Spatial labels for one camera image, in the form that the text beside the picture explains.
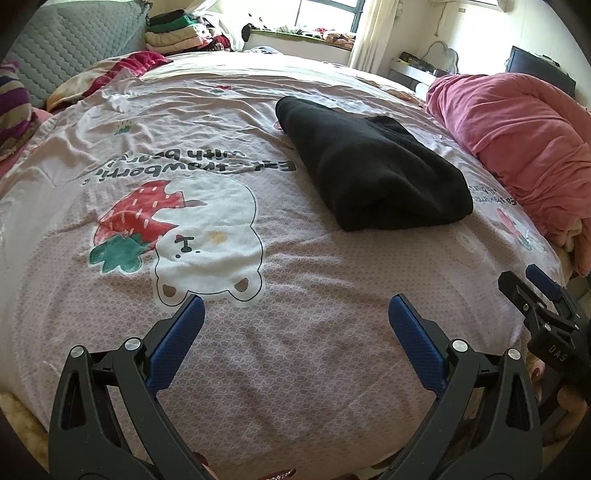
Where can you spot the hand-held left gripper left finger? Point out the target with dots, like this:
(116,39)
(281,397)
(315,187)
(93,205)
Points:
(178,337)

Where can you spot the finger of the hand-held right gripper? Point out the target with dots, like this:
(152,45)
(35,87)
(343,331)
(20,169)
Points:
(524,297)
(545,281)

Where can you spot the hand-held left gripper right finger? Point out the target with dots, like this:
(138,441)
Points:
(415,341)

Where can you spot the black sweater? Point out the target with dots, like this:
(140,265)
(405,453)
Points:
(369,175)

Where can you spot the pile of folded clothes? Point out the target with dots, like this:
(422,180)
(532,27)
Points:
(175,39)

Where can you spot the clothes on windowsill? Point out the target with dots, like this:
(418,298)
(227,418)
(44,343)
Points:
(323,37)

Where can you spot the person's right hand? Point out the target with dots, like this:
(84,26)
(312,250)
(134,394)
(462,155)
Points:
(572,399)

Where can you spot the pink printed bed cover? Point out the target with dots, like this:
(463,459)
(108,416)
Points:
(300,286)

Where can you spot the pink duvet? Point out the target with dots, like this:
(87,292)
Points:
(517,129)

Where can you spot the black monitor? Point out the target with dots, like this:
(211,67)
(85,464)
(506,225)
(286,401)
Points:
(540,74)

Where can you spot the white desk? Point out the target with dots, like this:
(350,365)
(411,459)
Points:
(411,76)

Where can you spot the red patterned cloth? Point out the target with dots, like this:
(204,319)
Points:
(138,62)

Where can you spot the white air conditioner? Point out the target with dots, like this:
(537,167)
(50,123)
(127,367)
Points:
(503,4)

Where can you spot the white curtain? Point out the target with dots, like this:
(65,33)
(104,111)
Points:
(369,41)

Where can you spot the grey quilted headboard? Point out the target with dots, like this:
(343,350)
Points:
(69,46)

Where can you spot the black and white plush toy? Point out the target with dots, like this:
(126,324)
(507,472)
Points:
(249,30)

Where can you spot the window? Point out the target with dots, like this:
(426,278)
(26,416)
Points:
(323,16)

